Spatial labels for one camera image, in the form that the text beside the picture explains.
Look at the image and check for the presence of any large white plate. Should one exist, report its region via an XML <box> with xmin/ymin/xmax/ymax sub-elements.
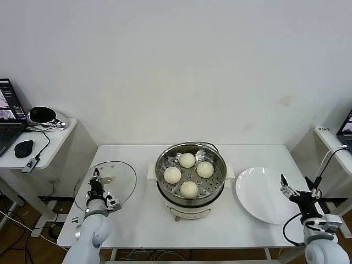
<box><xmin>235</xmin><ymin>167</ymin><xmax>305</xmax><ymax>226</ymax></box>

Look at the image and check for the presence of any white charger cable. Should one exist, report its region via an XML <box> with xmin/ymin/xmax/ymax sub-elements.
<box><xmin>313</xmin><ymin>145</ymin><xmax>348</xmax><ymax>179</ymax></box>

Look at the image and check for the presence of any tangled white floor cable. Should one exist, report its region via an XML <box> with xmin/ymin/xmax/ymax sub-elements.
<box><xmin>118</xmin><ymin>249</ymin><xmax>192</xmax><ymax>261</ymax></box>

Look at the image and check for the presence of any grey usb hub with cable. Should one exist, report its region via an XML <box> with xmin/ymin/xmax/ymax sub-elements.
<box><xmin>21</xmin><ymin>128</ymin><xmax>51</xmax><ymax>174</ymax></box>

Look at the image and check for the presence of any stainless steel steamer basket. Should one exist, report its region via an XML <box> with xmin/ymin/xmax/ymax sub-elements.
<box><xmin>155</xmin><ymin>141</ymin><xmax>228</xmax><ymax>200</ymax></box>

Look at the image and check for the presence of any white side table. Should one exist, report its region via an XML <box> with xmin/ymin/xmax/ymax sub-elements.
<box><xmin>0</xmin><ymin>117</ymin><xmax>97</xmax><ymax>230</ymax></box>
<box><xmin>313</xmin><ymin>125</ymin><xmax>352</xmax><ymax>240</ymax></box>

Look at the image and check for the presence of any cream electric cooker pot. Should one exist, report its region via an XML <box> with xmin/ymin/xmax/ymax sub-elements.
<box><xmin>147</xmin><ymin>162</ymin><xmax>235</xmax><ymax>222</ymax></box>

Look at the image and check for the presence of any white steamed baozi bun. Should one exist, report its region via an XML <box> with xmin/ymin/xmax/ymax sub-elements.
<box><xmin>163</xmin><ymin>166</ymin><xmax>182</xmax><ymax>185</ymax></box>
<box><xmin>179</xmin><ymin>180</ymin><xmax>199</xmax><ymax>200</ymax></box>
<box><xmin>196</xmin><ymin>161</ymin><xmax>215</xmax><ymax>179</ymax></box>
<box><xmin>179</xmin><ymin>152</ymin><xmax>196</xmax><ymax>168</ymax></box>

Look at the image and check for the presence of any shiny chrome dome device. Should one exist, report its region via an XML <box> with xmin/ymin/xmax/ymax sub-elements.
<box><xmin>26</xmin><ymin>106</ymin><xmax>68</xmax><ymax>129</ymax></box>

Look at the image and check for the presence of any round glass pot lid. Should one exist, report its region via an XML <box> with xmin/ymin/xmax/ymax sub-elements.
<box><xmin>73</xmin><ymin>161</ymin><xmax>138</xmax><ymax>212</ymax></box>

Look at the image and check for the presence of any open black laptop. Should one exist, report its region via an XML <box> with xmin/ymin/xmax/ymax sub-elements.
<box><xmin>335</xmin><ymin>109</ymin><xmax>352</xmax><ymax>153</ymax></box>
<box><xmin>0</xmin><ymin>78</ymin><xmax>29</xmax><ymax>158</ymax></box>

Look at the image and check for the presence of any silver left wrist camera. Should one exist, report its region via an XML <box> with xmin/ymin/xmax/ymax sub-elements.
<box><xmin>106</xmin><ymin>196</ymin><xmax>123</xmax><ymax>212</ymax></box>

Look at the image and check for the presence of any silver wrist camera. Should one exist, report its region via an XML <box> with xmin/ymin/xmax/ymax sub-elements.
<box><xmin>106</xmin><ymin>196</ymin><xmax>123</xmax><ymax>212</ymax></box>
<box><xmin>310</xmin><ymin>214</ymin><xmax>343</xmax><ymax>234</ymax></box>

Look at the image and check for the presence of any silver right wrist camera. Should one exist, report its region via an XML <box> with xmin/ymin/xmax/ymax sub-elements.
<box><xmin>310</xmin><ymin>214</ymin><xmax>343</xmax><ymax>234</ymax></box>

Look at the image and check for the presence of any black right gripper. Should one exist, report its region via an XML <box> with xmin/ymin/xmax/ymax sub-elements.
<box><xmin>279</xmin><ymin>173</ymin><xmax>325</xmax><ymax>221</ymax></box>

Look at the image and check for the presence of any black computer mouse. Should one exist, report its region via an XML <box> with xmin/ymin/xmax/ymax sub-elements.
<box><xmin>13</xmin><ymin>139</ymin><xmax>35</xmax><ymax>159</ymax></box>

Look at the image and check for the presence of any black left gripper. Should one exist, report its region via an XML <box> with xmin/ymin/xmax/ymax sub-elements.
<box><xmin>87</xmin><ymin>168</ymin><xmax>107</xmax><ymax>203</ymax></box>

